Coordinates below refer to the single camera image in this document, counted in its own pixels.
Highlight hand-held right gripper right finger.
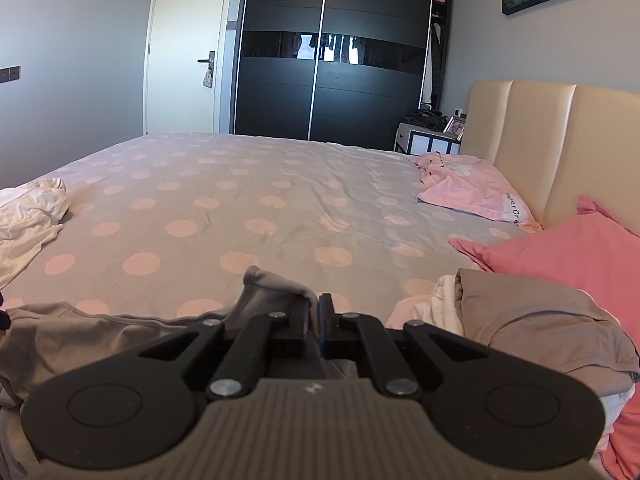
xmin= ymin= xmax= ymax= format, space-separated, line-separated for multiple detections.
xmin=319 ymin=293 xmax=488 ymax=401

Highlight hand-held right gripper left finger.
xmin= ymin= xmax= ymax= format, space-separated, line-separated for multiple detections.
xmin=137 ymin=294 xmax=312 ymax=401

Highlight grey long-sleeve shirt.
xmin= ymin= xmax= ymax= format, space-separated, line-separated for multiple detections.
xmin=0 ymin=266 xmax=361 ymax=411

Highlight dark hanging clothes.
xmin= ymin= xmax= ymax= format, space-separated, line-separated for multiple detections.
xmin=427 ymin=20 xmax=447 ymax=106

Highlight pale pink folded garment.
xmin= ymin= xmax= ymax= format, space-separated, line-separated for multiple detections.
xmin=387 ymin=295 xmax=436 ymax=331

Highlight white folded garment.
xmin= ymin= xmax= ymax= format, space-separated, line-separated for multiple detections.
xmin=432 ymin=274 xmax=636 ymax=451

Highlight grey pink-dotted bed sheet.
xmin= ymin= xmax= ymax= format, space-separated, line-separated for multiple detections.
xmin=0 ymin=132 xmax=543 ymax=480

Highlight light pink printed pillow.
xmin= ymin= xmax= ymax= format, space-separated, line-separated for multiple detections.
xmin=412 ymin=152 xmax=543 ymax=233

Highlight white nightstand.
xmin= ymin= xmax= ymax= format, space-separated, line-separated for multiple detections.
xmin=394 ymin=122 xmax=462 ymax=156

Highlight taupe folded garment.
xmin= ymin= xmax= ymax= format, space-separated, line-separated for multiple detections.
xmin=457 ymin=268 xmax=640 ymax=396

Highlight black bag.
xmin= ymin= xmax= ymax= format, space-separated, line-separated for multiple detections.
xmin=404 ymin=109 xmax=448 ymax=133

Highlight black sliding-door wardrobe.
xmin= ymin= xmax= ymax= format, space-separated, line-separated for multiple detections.
xmin=234 ymin=0 xmax=435 ymax=151

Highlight plain pink pillow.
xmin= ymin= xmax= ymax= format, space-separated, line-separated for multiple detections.
xmin=449 ymin=195 xmax=640 ymax=480

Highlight cream padded headboard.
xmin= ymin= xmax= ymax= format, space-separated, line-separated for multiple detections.
xmin=460 ymin=80 xmax=640 ymax=236

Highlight white crumpled garment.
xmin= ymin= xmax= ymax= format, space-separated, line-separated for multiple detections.
xmin=0 ymin=177 xmax=72 ymax=288

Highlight white room door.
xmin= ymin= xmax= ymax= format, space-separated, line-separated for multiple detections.
xmin=144 ymin=0 xmax=233 ymax=136

